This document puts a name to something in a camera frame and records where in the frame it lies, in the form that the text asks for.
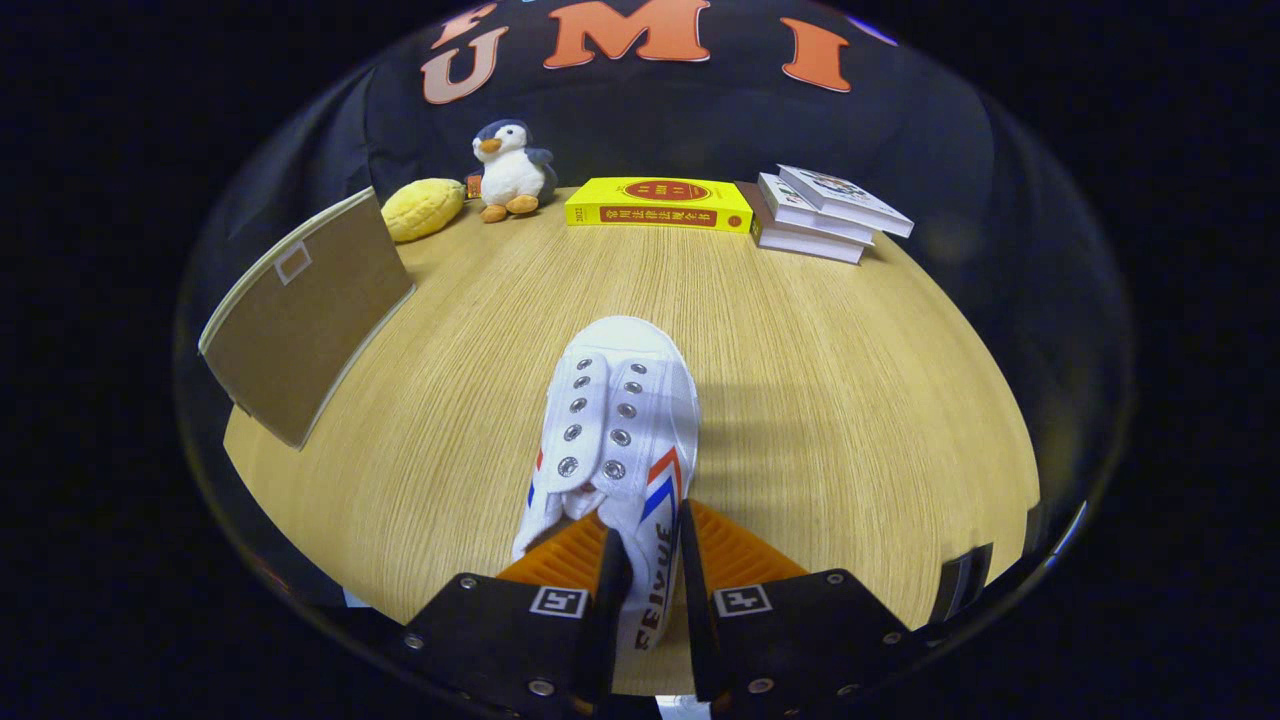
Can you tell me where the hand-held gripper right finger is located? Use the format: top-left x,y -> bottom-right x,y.
680,500 -> 926,716

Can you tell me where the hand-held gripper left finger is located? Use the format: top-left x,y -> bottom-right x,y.
403,512 -> 633,716

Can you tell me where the white canvas shoe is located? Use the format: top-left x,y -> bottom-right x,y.
510,316 -> 701,661

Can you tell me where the beige fabric storage box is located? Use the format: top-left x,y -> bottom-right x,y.
198,186 -> 417,451

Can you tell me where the white book green print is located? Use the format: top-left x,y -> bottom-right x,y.
757,172 -> 878,247

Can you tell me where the yellow book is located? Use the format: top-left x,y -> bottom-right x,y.
564,177 -> 754,235

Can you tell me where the white book colourful cover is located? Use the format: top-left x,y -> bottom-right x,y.
777,164 -> 915,239

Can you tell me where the yellow bun plush toy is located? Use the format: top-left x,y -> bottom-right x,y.
381,177 -> 467,244

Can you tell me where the penguin plush toy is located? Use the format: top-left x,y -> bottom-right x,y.
465,119 -> 558,224

